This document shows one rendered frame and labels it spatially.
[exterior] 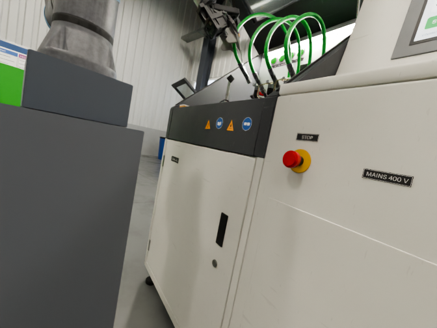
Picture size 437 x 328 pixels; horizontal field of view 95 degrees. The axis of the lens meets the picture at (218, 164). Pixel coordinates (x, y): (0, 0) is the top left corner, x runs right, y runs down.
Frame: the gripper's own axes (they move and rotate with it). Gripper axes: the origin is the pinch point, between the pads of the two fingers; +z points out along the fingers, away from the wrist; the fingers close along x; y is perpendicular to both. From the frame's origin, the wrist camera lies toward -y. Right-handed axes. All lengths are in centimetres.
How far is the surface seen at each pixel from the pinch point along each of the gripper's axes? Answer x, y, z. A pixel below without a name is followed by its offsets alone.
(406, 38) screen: 43, -9, 29
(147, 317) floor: -30, 93, 73
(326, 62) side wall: 29.1, 0.8, 22.9
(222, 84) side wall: -34.4, -7.9, 4.1
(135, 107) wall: -653, -95, -168
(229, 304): 16, 63, 63
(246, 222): 21, 47, 46
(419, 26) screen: 46, -11, 28
